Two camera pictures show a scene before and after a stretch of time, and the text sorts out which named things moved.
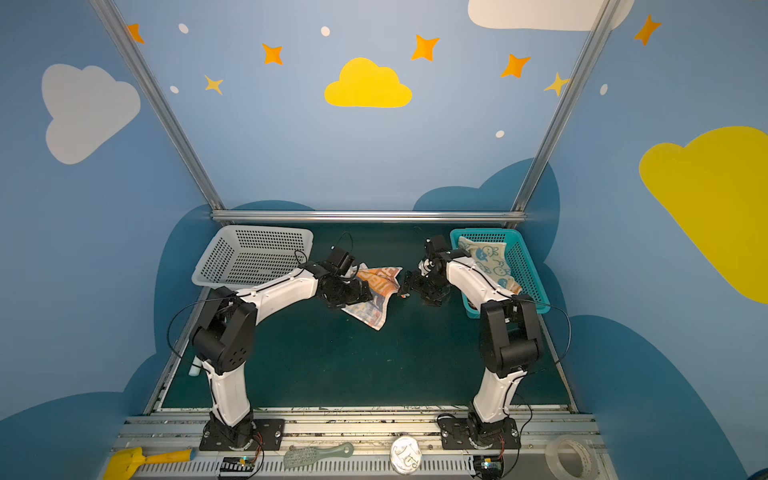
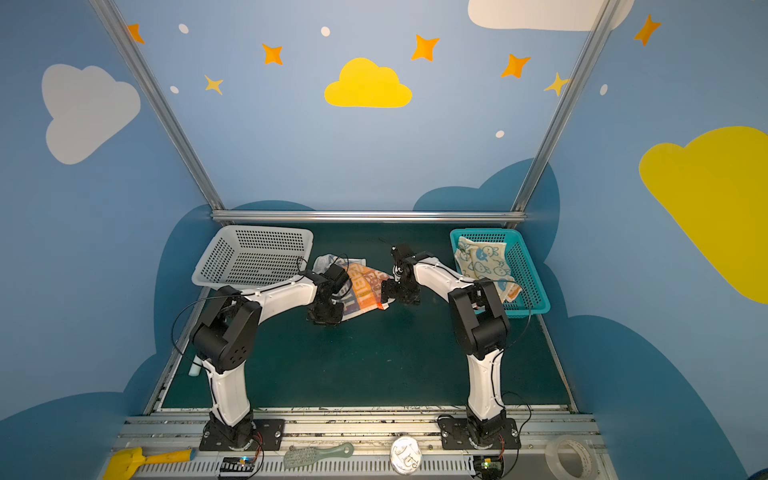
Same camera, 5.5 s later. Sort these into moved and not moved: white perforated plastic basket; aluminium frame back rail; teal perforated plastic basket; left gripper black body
Moved: left gripper black body
Not moved: white perforated plastic basket; aluminium frame back rail; teal perforated plastic basket
